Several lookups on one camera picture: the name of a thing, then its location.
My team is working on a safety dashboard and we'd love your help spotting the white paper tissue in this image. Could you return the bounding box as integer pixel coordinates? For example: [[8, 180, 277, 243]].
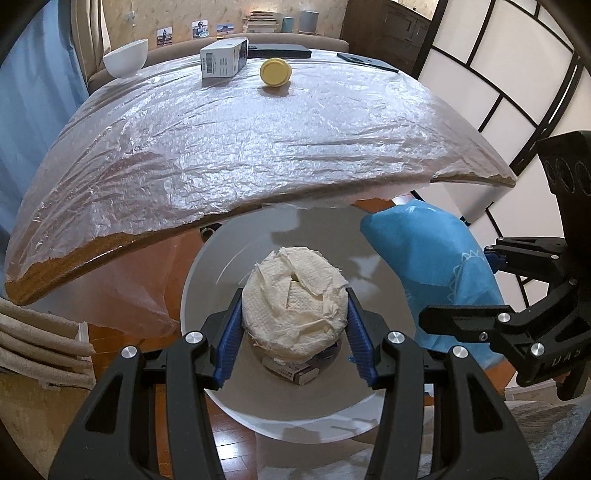
[[242, 247, 349, 361]]

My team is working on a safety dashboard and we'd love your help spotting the white panel room divider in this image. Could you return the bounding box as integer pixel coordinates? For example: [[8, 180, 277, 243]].
[[411, 0, 591, 393]]

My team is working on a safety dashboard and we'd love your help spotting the yellow round lid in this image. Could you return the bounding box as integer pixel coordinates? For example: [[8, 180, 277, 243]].
[[259, 58, 293, 88]]

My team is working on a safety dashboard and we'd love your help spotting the white ceramic bowl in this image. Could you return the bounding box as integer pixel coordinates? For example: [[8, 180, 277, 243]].
[[102, 39, 149, 79]]

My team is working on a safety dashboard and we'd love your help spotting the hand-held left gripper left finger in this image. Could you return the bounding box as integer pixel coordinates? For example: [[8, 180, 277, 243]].
[[48, 287, 245, 480]]

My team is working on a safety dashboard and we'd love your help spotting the clear plastic table cover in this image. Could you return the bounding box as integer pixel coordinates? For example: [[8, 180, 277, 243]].
[[4, 46, 518, 340]]

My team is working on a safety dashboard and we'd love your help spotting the small cardboard box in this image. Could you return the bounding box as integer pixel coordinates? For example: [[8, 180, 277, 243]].
[[262, 353, 320, 385]]

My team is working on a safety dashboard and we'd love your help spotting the beige folded fabric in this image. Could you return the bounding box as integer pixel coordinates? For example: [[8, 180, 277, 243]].
[[0, 298, 95, 391]]

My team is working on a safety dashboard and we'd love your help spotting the black flat tablet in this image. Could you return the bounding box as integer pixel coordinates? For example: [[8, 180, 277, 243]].
[[247, 43, 312, 59]]

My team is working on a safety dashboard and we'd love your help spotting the dark wooden cabinet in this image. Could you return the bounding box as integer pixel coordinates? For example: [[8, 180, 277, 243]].
[[342, 0, 432, 77]]

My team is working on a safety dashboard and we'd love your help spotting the blue curtain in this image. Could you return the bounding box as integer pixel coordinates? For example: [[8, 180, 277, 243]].
[[0, 18, 90, 236]]

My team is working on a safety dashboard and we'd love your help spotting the grey rug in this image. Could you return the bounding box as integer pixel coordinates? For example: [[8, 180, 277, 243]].
[[503, 399, 587, 480]]

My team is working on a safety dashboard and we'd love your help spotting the dark blue smartphone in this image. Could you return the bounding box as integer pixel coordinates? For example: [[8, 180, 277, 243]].
[[337, 52, 399, 73]]

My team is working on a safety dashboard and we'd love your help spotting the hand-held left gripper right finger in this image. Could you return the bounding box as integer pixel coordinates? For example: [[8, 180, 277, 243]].
[[344, 287, 540, 480]]

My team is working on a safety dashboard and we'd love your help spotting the white round waste bin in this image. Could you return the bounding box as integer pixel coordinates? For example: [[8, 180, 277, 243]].
[[180, 205, 432, 443]]

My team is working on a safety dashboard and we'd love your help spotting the white barcode box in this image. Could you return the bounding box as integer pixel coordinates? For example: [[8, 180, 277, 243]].
[[200, 39, 249, 79]]

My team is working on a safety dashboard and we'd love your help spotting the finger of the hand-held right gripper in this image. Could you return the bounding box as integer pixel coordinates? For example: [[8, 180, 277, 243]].
[[419, 286, 578, 344], [484, 236, 576, 288]]

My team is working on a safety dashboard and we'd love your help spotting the blue plastic bag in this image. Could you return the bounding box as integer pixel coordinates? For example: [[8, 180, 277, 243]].
[[360, 199, 506, 370]]

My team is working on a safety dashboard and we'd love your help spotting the stack of books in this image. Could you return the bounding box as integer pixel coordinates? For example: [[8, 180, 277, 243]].
[[244, 10, 283, 34]]

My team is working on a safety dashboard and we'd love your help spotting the beige curtain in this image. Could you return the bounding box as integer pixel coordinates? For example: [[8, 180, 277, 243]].
[[69, 0, 139, 75]]

